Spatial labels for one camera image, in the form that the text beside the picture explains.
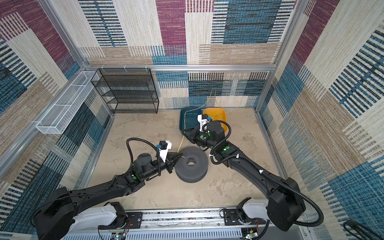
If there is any black wire shelf rack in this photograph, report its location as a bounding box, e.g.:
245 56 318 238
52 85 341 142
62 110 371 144
91 68 160 114

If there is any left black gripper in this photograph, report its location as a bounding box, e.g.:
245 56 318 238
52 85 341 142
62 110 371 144
142 152 183 182

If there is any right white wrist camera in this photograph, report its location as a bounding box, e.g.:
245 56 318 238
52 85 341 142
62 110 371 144
197 114 212 132

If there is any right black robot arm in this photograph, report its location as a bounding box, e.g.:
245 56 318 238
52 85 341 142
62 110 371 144
181 121 324 232

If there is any yellow cable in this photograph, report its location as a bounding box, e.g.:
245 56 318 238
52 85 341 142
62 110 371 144
176 87 217 157

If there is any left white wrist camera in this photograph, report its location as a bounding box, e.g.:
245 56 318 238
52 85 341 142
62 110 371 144
157 141 172 163

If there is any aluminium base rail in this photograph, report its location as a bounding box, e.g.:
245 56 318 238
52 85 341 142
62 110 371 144
63 199 316 240

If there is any yellow plastic bin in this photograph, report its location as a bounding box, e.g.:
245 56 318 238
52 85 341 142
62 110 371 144
203 108 227 122

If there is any teal plastic bin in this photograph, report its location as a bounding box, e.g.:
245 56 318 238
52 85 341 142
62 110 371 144
179 107 203 131

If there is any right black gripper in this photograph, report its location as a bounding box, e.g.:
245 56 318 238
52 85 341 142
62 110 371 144
181 125 216 149

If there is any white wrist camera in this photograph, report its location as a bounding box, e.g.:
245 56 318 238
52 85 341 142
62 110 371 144
157 141 172 163
197 114 212 132

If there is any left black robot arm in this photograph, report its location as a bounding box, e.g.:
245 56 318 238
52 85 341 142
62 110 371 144
31 138 183 240

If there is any white mesh wall basket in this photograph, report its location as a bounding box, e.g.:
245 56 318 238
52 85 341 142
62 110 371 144
36 71 95 135

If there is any black cable loop corner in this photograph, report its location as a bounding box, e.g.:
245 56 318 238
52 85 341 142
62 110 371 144
343 220 384 240

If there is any dark grey spool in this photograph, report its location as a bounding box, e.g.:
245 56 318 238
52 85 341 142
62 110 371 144
175 147 209 184

